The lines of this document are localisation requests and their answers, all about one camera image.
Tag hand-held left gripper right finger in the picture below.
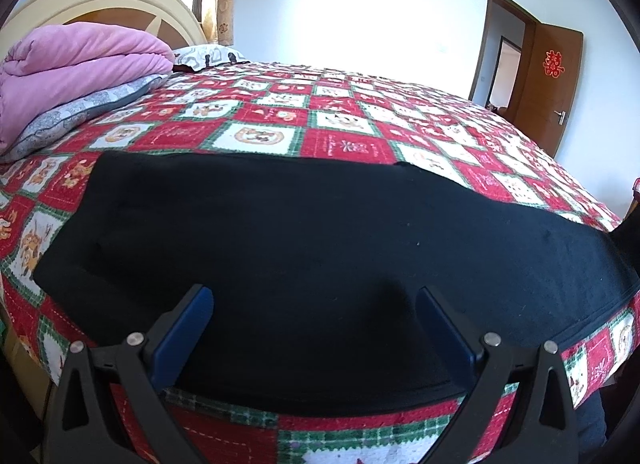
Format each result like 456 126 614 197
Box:
416 286 581 464

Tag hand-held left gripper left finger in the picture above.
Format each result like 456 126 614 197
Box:
42 284 216 464

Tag black pants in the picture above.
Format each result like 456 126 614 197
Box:
32 151 640 417

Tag brown wooden door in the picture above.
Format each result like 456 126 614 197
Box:
510 24 584 159

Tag dark cloth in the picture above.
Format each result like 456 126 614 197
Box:
575 388 610 464

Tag red paper door decoration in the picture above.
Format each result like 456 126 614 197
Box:
543 49 563 79

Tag red checked bedspread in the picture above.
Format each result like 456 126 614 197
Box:
0 60 640 464

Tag grey patterned pillow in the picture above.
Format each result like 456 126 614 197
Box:
0 73 172 163

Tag white swirl patterned pillow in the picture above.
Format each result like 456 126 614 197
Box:
172 44 251 74

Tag folded pink quilt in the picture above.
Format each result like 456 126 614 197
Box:
0 24 175 155

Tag brown door frame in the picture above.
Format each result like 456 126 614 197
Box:
468 0 540 115

